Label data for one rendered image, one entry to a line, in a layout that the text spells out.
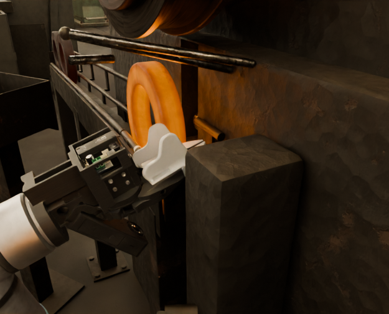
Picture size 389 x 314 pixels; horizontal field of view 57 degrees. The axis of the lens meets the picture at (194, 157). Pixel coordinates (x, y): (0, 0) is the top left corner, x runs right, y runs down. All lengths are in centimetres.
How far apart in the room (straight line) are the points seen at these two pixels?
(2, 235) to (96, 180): 11
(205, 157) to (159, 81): 18
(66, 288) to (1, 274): 94
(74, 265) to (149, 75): 106
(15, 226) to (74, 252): 111
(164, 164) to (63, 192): 12
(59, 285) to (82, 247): 21
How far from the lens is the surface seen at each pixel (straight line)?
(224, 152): 35
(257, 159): 34
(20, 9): 337
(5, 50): 290
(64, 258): 150
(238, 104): 45
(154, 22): 41
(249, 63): 41
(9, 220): 42
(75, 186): 41
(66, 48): 135
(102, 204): 41
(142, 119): 62
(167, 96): 48
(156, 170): 42
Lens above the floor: 95
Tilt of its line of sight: 26 degrees down
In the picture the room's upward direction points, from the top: straight up
